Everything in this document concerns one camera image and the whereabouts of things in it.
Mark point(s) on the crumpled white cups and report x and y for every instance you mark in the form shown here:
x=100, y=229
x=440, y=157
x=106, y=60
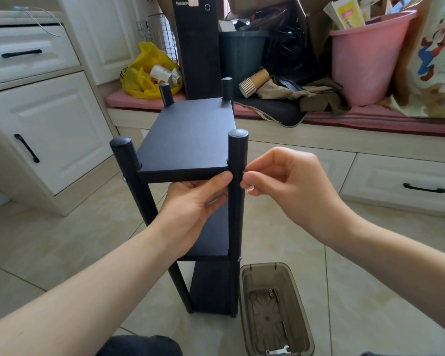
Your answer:
x=165, y=74

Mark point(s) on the dark green waste bin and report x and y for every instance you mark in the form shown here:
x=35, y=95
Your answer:
x=241, y=55

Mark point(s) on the black tiered shelf rack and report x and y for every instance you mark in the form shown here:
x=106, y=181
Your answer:
x=189, y=140

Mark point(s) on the pink plastic bucket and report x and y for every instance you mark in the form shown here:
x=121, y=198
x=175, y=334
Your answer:
x=367, y=62

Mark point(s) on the person's right hand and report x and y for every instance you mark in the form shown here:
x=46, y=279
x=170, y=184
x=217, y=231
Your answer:
x=300, y=185

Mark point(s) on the person's left forearm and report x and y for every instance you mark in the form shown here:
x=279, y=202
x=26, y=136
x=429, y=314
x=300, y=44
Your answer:
x=78, y=300

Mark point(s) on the black fabric bag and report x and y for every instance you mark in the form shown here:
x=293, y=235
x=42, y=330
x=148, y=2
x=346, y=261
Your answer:
x=274, y=111

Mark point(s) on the brown cloth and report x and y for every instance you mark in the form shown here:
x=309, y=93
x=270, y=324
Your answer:
x=319, y=96

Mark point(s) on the brown transparent plastic box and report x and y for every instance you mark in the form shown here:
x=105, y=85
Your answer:
x=270, y=315

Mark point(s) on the white and yellow booklet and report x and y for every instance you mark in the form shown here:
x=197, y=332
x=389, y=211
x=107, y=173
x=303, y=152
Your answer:
x=346, y=12

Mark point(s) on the black fan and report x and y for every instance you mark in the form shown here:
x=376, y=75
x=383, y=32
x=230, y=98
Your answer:
x=289, y=44

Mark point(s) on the cartoon print bag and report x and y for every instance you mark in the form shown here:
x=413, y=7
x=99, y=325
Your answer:
x=434, y=59

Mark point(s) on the pink bench cushion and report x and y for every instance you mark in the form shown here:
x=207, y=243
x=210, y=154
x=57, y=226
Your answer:
x=374, y=120

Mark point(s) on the person's right forearm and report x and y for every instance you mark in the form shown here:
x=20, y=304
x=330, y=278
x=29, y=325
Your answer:
x=393, y=263

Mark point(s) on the yellow plastic bag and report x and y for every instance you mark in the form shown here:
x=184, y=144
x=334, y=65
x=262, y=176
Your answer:
x=141, y=77

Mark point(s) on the person's right thumb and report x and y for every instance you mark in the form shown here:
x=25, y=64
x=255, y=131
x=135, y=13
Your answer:
x=259, y=178

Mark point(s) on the white cabinet with drawer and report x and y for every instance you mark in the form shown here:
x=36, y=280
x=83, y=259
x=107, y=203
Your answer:
x=52, y=118

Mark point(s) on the stack of brown paper cups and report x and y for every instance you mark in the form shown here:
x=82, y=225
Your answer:
x=253, y=83

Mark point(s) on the white bench drawer unit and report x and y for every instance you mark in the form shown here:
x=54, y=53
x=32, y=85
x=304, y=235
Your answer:
x=356, y=166

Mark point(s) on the small flat metal wrench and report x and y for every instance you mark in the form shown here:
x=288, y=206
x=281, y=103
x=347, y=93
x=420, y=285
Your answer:
x=278, y=350

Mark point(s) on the person's left hand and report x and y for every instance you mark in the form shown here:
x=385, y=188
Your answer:
x=181, y=211

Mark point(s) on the person's left thumb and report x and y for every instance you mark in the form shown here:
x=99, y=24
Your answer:
x=213, y=183

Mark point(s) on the person's dark trouser leg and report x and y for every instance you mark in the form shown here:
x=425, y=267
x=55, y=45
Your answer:
x=141, y=347

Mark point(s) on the black computer tower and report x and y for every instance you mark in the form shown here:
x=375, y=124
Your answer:
x=200, y=51

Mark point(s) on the small metal screws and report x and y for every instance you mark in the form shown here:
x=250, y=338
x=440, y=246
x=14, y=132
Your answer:
x=273, y=293

